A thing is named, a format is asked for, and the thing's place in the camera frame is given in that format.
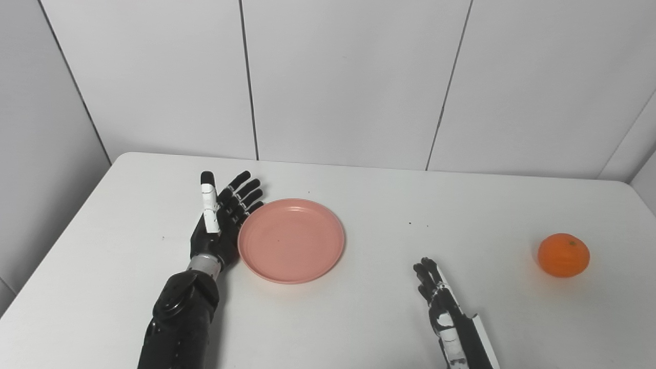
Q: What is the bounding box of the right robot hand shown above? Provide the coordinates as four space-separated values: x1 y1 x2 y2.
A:
413 257 501 369

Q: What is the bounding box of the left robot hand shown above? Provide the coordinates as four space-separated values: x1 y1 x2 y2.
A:
190 171 264 268

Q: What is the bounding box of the pink round plate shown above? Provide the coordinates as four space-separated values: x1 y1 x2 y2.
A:
237 198 345 284

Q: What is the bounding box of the orange fruit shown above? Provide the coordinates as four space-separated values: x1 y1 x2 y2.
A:
537 233 591 278

